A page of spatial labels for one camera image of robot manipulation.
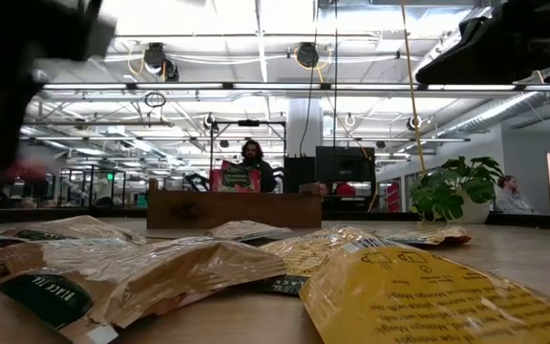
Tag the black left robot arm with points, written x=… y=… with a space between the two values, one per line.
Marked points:
x=27 y=28

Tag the green potted plant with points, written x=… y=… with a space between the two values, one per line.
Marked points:
x=447 y=191

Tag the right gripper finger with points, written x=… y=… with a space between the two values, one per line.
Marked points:
x=490 y=52

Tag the black cabinet box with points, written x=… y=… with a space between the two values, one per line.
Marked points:
x=299 y=174

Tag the silver ventilation duct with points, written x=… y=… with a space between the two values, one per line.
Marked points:
x=494 y=112

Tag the wooden compartment tray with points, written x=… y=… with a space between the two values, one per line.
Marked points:
x=256 y=210

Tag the long ceiling light strip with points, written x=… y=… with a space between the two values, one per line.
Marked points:
x=160 y=86

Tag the person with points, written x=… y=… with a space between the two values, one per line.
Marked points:
x=253 y=150
x=319 y=187
x=345 y=188
x=511 y=200

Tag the black monitor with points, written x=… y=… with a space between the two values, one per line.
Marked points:
x=346 y=165

